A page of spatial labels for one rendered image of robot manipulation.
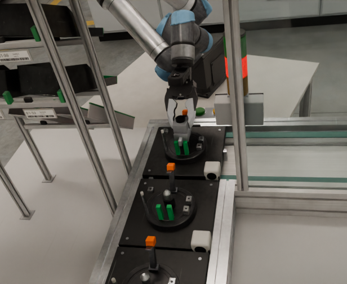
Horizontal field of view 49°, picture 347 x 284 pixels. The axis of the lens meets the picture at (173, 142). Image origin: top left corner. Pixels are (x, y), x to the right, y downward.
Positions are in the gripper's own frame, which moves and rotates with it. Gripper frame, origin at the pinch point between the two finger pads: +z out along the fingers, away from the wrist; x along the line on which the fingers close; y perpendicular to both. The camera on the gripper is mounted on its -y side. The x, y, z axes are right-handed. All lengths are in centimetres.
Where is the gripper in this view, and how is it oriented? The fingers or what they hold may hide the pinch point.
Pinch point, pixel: (181, 124)
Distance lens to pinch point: 118.2
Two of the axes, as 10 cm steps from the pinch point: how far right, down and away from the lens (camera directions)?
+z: 0.0, 10.0, -0.3
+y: 2.4, 0.3, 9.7
